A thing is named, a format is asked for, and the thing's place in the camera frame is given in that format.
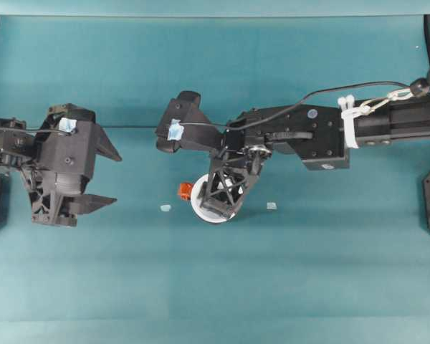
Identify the silver metal snap hook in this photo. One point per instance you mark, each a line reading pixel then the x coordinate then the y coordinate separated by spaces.
pixel 394 95

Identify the white zip tie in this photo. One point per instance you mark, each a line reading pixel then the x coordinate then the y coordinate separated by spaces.
pixel 348 125

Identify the white paper cup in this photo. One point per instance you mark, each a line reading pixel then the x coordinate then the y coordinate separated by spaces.
pixel 211 219

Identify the small white scrap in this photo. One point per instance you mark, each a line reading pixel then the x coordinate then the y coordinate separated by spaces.
pixel 165 208
pixel 271 206

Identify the blue tape piece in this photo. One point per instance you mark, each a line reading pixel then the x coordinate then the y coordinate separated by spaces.
pixel 68 125
pixel 175 130

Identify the small black ball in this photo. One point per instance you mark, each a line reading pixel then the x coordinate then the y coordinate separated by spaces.
pixel 419 87

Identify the blue-green table cloth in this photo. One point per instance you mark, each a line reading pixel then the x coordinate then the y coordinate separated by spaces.
pixel 215 286

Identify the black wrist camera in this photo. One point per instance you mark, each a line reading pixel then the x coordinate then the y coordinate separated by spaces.
pixel 71 157
pixel 186 107

